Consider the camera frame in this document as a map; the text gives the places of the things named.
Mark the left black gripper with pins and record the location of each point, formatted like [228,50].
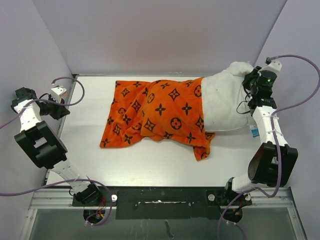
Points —
[61,111]

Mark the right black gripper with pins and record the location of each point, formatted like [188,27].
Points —
[253,74]

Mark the white pillow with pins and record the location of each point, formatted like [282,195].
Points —
[223,99]

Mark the orange patterned pillowcase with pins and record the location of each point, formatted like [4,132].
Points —
[159,110]

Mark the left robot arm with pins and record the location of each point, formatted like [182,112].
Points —
[43,146]

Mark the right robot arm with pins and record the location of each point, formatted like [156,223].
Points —
[274,160]

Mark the blue white pillow label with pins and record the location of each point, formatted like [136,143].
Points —
[254,131]

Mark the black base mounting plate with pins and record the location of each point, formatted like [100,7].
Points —
[116,195]

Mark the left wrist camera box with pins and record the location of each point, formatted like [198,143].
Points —
[59,94]

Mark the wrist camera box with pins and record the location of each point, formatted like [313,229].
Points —
[59,94]
[273,65]

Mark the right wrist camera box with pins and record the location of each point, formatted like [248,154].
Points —
[273,65]

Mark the aluminium frame rail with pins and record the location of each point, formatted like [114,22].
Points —
[59,198]

